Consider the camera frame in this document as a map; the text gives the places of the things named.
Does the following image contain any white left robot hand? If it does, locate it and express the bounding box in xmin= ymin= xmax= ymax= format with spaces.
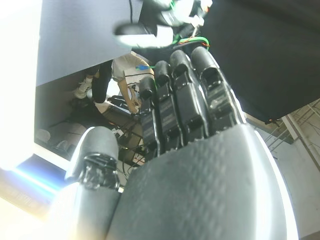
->
xmin=49 ymin=46 xmax=305 ymax=240

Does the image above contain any white cabinet drawer front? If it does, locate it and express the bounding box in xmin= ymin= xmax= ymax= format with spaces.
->
xmin=0 ymin=0 xmax=42 ymax=173

